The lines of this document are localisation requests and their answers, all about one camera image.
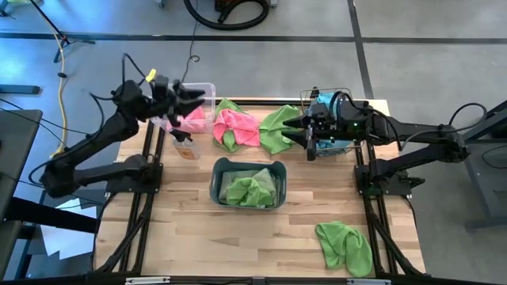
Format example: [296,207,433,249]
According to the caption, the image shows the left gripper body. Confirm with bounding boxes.
[148,75,183,128]

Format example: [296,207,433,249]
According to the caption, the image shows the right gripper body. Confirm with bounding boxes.
[307,103,368,162]

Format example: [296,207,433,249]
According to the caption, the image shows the pink microfiber towel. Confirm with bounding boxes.
[211,108,261,148]
[166,105,207,134]

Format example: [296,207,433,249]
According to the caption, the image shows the teal microfiber towel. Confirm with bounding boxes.
[316,91,337,106]

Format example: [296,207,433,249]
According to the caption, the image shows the pale green microfiber towel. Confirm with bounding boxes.
[217,168,281,207]

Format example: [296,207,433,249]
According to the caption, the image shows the clear plastic bin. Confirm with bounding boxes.
[150,82,217,135]

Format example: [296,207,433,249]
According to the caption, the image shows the spray bottle with black head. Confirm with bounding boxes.
[169,128,202,161]

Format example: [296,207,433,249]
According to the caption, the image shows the grey-blue plastic basket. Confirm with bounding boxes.
[208,156,288,210]

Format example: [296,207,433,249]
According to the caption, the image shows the black tripod stand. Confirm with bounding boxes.
[28,0,97,64]

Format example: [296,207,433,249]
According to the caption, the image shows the black flat floor bar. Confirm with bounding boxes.
[0,83,41,96]

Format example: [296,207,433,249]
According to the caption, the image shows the dark grey equipment stand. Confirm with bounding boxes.
[436,99,507,233]

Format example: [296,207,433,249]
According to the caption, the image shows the dark grey desk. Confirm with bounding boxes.
[0,108,44,278]

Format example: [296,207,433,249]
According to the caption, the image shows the black support beam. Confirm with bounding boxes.
[0,196,101,235]

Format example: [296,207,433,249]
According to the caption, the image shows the white paper sheets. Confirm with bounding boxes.
[39,196,101,260]

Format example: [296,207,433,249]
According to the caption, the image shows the metal wire basket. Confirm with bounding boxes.
[299,86,356,157]

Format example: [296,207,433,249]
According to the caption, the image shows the black aluminium table frame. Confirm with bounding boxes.
[93,97,428,278]

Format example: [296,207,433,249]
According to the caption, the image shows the thin black floor cable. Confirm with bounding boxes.
[180,0,201,87]

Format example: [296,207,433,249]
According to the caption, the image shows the black vacuum hose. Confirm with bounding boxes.
[183,0,272,32]

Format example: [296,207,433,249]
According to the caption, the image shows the yellow extension cable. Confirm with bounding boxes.
[41,11,68,158]

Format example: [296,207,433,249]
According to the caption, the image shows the silver metal bracket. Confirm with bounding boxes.
[125,276,172,285]
[347,278,392,285]

